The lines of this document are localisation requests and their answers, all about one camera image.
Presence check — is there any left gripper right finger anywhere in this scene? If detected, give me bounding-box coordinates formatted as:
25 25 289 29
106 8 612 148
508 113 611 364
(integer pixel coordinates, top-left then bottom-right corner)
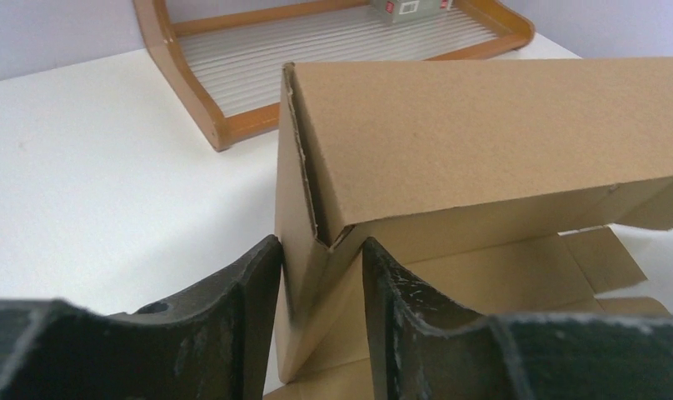
362 237 673 399

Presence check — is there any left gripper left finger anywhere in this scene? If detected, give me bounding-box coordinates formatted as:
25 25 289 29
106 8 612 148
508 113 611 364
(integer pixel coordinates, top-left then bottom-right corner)
0 235 282 399

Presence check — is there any brown cardboard box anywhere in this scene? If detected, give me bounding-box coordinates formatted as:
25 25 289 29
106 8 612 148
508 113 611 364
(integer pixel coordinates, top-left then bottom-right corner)
271 57 673 399

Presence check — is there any grey white box lower shelf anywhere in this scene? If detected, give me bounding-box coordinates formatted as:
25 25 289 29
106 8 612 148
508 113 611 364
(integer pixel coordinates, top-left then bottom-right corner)
369 0 453 23

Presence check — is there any orange wooden shelf rack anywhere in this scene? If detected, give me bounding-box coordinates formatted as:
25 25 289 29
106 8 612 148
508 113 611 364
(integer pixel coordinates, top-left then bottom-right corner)
134 1 536 151

